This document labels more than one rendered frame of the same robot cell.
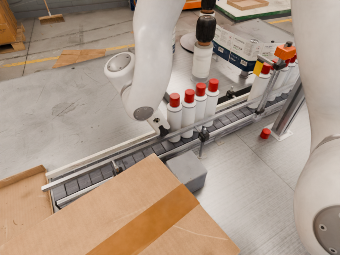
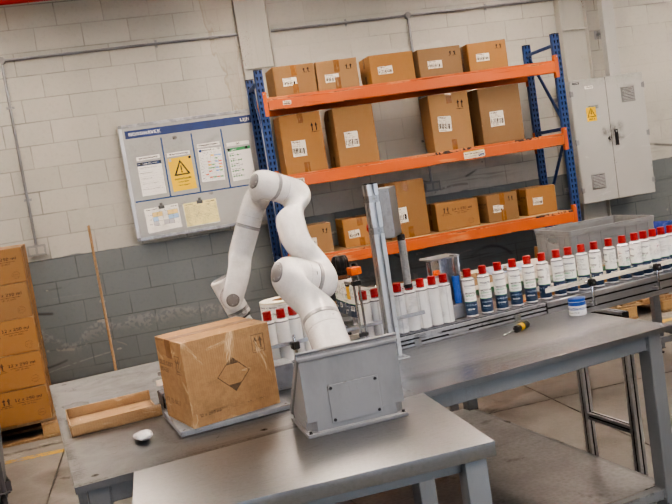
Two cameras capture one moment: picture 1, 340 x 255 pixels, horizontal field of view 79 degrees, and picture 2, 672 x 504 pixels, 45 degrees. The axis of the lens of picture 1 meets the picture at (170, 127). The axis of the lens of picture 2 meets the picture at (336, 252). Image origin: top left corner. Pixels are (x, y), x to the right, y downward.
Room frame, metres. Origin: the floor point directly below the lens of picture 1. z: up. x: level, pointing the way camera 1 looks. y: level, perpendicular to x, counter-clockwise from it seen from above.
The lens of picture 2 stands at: (-2.43, -0.69, 1.55)
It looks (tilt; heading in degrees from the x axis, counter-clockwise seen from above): 5 degrees down; 7
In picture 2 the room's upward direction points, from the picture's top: 9 degrees counter-clockwise
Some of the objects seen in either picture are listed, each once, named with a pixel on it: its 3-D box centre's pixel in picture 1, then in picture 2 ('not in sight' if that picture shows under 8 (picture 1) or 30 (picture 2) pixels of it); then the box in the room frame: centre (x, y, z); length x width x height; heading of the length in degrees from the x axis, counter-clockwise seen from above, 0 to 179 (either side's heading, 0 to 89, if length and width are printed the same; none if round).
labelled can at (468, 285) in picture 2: not in sight; (469, 292); (0.93, -0.78, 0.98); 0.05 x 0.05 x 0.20
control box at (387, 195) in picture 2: not in sight; (382, 212); (0.67, -0.49, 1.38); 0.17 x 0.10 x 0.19; 174
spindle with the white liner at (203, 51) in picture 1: (203, 51); not in sight; (0.90, -0.15, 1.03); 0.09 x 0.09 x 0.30
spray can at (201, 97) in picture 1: (198, 108); (295, 332); (0.56, -0.10, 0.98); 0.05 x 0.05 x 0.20
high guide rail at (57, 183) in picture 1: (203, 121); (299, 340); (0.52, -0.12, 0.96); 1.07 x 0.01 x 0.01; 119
